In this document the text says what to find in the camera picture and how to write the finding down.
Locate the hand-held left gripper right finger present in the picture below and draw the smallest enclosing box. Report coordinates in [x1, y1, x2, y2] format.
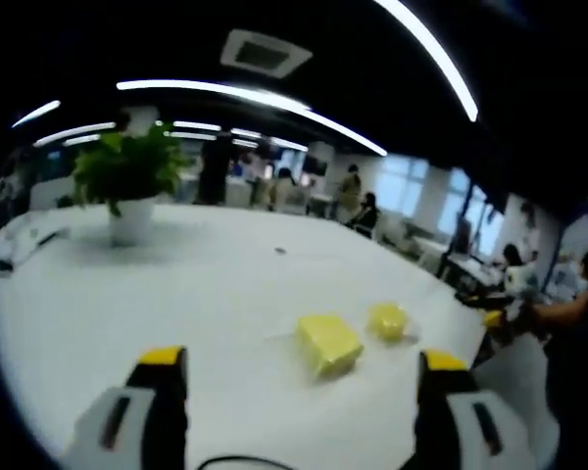
[413, 348, 538, 470]

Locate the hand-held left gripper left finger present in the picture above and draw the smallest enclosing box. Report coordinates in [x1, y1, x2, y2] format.
[61, 345, 191, 470]

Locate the round yellow silicone block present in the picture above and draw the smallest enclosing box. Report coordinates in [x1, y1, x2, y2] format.
[367, 302, 410, 343]

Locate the rectangular yellow silicone block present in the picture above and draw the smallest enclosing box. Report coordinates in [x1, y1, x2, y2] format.
[295, 313, 366, 384]

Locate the person's dark clothing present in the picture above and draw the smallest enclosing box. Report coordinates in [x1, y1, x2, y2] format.
[543, 252, 588, 447]

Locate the white plant pot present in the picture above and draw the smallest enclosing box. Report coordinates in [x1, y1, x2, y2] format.
[108, 197, 157, 248]

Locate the white and black device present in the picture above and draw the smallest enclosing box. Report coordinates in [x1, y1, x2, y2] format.
[0, 223, 74, 278]

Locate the long ceiling light strip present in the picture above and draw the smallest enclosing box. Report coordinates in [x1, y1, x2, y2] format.
[374, 0, 480, 122]
[116, 79, 389, 157]

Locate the green potted plant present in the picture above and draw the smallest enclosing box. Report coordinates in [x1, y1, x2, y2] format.
[70, 122, 198, 217]

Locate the dark pillar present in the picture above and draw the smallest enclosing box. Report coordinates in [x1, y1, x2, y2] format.
[197, 140, 228, 206]

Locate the short ceiling light strip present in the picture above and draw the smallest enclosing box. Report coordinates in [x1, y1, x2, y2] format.
[32, 121, 118, 149]
[11, 99, 62, 129]

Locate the square ceiling air vent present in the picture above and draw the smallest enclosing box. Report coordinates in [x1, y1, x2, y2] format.
[220, 28, 315, 80]

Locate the dark wall screen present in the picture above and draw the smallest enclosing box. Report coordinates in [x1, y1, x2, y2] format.
[302, 155, 330, 176]

